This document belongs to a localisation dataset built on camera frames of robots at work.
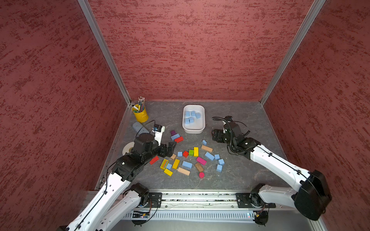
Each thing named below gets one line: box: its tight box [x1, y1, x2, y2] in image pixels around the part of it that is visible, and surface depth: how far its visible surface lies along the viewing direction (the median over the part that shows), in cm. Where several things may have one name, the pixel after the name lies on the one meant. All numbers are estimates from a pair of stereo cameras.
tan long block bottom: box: [177, 166, 191, 176], surface depth 85 cm
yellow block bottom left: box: [163, 168, 174, 177], surface depth 85 cm
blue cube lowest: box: [216, 164, 223, 173], surface depth 85 cm
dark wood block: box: [194, 162, 205, 173], surface depth 87 cm
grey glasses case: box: [132, 121, 150, 138], surface depth 104 cm
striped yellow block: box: [159, 158, 169, 170], surface depth 86 cm
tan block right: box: [200, 144, 213, 153], surface depth 94 cm
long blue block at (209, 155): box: [204, 151, 215, 161], surface depth 91 cm
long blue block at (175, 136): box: [170, 133, 181, 142], surface depth 100 cm
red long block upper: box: [174, 136, 185, 143], surface depth 99 cm
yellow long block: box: [172, 158, 181, 170], surface depth 87 cm
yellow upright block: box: [193, 146, 199, 157], surface depth 93 cm
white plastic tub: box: [182, 104, 206, 135], surface depth 109 cm
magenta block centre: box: [196, 156, 207, 166], surface depth 91 cm
